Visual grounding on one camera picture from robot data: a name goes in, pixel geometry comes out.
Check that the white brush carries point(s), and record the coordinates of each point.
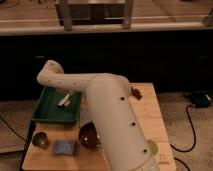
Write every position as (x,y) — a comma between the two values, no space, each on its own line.
(64,102)

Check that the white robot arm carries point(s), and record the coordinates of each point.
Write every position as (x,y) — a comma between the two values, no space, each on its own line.
(107,98)

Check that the green plastic tray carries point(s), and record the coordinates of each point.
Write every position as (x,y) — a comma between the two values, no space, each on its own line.
(47,110)

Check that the brown dried food piece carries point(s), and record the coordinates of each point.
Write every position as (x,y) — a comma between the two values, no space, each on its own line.
(136,93)

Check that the dark brown round bowl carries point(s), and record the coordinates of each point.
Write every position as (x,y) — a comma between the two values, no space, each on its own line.
(88,135)

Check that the green round sticker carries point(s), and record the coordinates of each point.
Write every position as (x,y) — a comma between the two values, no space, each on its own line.
(153,146)

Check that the blue grey sponge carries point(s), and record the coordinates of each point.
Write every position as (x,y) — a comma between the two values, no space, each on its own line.
(64,147)

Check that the small olive green cup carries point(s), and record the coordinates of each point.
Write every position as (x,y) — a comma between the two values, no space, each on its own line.
(40,139)

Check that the black power adapter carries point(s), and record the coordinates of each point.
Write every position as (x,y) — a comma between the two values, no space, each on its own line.
(200,99)

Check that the metal frame table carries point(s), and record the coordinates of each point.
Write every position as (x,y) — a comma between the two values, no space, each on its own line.
(94,12)

